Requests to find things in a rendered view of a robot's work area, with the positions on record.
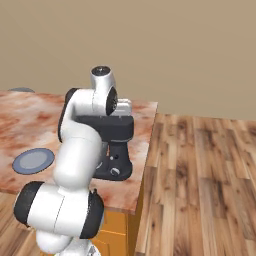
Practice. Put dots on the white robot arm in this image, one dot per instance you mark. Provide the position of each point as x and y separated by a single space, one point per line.
76 146

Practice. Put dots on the black stand mixer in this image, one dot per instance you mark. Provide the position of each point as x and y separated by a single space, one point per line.
116 140

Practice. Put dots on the yellow wooden island cabinet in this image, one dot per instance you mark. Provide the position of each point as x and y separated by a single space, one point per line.
115 233

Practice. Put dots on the blue-grey round plate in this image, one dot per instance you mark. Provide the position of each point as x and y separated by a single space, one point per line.
33 161

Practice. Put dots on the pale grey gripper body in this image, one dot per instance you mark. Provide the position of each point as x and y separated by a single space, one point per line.
124 107

